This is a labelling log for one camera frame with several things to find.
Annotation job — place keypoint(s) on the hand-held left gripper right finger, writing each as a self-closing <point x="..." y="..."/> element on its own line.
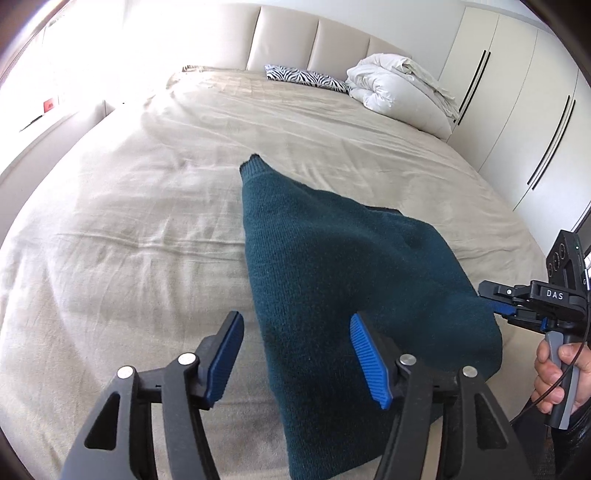
<point x="369" y="364"/>

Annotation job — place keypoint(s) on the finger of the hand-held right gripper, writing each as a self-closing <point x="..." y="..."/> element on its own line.
<point x="503" y="309"/>
<point x="501" y="291"/>

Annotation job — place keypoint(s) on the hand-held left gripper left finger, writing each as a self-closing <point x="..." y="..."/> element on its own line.
<point x="226" y="360"/>

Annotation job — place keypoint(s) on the dark teal knit sweater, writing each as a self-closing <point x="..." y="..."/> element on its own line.
<point x="323" y="258"/>

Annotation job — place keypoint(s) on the person's right forearm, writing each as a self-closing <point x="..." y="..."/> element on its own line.
<point x="581" y="434"/>

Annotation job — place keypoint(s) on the person's right hand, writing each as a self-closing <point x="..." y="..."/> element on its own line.
<point x="545" y="381"/>

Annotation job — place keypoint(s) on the bed with beige sheet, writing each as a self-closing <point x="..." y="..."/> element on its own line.
<point x="138" y="207"/>

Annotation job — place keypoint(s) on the cream wardrobe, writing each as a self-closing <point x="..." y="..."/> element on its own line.
<point x="512" y="92"/>

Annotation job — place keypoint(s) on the white folded duvet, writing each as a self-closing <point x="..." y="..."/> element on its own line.
<point x="392" y="87"/>

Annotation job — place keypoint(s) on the white side ledge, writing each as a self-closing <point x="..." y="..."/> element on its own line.
<point x="51" y="138"/>

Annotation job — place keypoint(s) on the zebra print pillow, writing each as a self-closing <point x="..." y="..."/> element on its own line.
<point x="304" y="77"/>

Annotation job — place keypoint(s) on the red box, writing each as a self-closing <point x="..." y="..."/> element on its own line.
<point x="50" y="105"/>

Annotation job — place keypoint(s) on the cream padded headboard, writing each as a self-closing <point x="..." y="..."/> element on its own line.
<point x="286" y="41"/>

